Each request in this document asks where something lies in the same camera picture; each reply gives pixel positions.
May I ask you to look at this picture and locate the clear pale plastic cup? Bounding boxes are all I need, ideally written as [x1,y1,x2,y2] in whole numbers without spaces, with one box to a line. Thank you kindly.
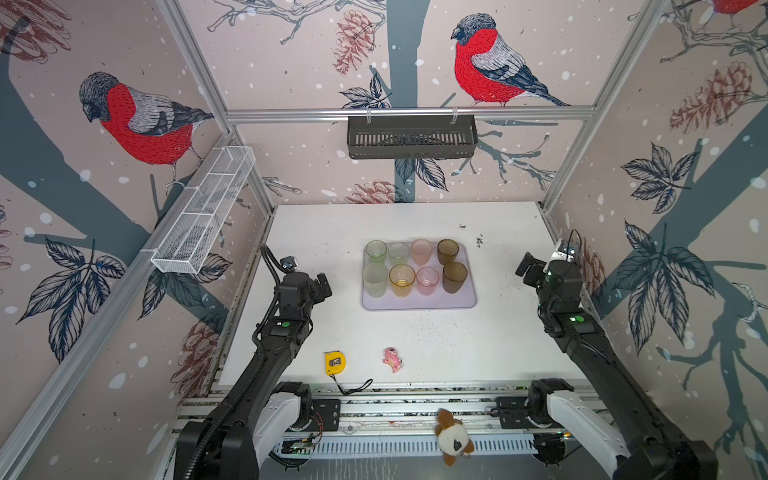
[362,262,389,298]

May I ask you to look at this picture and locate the bright green plastic cup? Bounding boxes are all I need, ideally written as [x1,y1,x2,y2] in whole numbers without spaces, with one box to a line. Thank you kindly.
[365,240,388,264]

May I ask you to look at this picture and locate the yellow plastic cup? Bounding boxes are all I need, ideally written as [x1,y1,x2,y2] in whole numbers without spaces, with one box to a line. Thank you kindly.
[389,264,416,298]

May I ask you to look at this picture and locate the brown textured cup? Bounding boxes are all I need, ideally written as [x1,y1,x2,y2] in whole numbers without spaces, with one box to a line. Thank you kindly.
[443,261,469,294]
[436,239,460,265]

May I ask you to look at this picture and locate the pale green plastic cup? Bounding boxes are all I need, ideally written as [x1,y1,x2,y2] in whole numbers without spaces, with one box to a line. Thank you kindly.
[387,242,411,266]

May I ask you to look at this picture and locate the pink plastic cup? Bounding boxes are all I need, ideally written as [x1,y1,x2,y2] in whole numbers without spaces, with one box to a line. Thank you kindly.
[416,266,440,296]
[411,239,433,266]

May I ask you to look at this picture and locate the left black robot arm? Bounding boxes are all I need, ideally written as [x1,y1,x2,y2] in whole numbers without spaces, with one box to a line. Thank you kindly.
[173,245,332,479]

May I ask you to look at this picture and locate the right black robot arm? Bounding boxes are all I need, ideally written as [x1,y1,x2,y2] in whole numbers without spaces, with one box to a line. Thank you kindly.
[516,230,718,479]

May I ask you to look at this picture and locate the lavender plastic tray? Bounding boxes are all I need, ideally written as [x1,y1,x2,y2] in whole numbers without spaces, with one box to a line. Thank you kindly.
[362,240,477,311]

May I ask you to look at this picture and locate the yellow tape measure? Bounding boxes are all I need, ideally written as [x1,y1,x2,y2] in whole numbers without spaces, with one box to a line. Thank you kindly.
[324,350,346,377]

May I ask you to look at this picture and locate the small pink toy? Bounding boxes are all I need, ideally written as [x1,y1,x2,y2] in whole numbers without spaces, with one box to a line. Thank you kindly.
[382,347,402,373]

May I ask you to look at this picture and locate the brown white plush toy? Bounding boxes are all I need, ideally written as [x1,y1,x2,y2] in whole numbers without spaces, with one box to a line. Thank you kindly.
[435,409,475,466]

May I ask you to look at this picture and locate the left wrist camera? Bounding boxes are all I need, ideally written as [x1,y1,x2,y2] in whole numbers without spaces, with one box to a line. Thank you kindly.
[279,256,298,273]

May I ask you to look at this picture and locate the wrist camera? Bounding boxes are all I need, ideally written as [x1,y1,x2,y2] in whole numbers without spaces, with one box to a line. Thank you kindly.
[550,238,581,263]
[279,256,298,273]

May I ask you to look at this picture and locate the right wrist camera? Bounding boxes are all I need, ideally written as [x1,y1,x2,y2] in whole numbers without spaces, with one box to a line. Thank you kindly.
[550,238,581,263]

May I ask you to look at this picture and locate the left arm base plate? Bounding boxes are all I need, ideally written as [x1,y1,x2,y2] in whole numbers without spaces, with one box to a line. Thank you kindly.
[299,399,341,432]

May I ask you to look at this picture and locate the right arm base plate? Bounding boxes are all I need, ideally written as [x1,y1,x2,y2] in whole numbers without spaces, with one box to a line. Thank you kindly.
[491,396,537,430]

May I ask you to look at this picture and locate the white wire mesh basket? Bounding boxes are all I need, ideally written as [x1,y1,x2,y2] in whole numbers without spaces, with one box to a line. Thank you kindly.
[152,146,255,275]

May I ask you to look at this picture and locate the black hanging wall basket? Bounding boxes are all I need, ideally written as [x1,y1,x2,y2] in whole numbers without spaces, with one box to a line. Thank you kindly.
[347,115,478,160]

